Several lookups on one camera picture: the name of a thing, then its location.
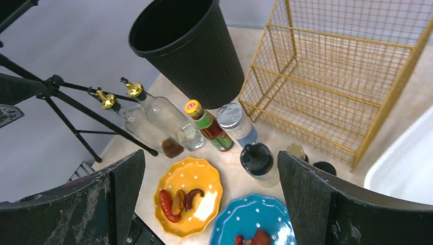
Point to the small yellow label bottle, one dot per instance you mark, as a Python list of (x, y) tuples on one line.
[(298, 151)]

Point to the glass oil bottle brown liquid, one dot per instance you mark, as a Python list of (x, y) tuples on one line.
[(138, 126)]

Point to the black lid glass shaker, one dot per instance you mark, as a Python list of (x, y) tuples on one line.
[(258, 161)]

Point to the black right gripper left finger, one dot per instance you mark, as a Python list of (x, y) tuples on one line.
[(94, 209)]

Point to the red sausage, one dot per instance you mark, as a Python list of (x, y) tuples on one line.
[(170, 210)]

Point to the yellow dotted plate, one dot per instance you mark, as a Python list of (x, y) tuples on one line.
[(189, 174)]

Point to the dark curved sausage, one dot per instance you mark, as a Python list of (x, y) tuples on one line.
[(189, 198)]

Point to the small black cap bottle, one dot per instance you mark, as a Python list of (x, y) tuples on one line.
[(326, 167)]

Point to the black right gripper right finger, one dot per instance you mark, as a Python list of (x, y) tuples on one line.
[(325, 209)]

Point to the white plastic tub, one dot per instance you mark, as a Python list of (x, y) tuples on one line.
[(404, 170)]

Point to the glass oil bottle clear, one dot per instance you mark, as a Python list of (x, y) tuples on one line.
[(164, 115)]

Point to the gold wire basket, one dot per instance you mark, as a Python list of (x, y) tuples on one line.
[(328, 73)]

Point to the blue dotted plate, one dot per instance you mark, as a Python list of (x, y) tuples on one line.
[(245, 215)]

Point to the sauce bottle yellow cap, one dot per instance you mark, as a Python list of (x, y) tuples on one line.
[(209, 126)]

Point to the red meat pieces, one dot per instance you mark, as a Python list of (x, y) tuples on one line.
[(261, 237)]

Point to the brown food piece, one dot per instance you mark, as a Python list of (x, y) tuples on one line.
[(178, 202)]

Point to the silver lid jar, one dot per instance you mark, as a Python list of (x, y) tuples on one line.
[(234, 121)]

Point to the black tripod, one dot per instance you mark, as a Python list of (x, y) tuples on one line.
[(23, 85)]

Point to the black ribbed trash bin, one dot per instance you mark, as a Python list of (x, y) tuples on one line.
[(189, 43)]

